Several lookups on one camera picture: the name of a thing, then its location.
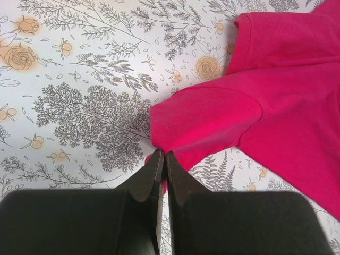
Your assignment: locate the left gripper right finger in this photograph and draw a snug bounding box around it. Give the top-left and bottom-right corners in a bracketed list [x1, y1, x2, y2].
[166, 152, 332, 254]

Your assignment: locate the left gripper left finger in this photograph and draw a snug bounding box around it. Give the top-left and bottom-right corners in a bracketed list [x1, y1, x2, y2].
[1, 150, 164, 254]

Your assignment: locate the crimson t-shirt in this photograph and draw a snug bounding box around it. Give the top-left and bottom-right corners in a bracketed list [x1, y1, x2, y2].
[150, 1, 339, 218]

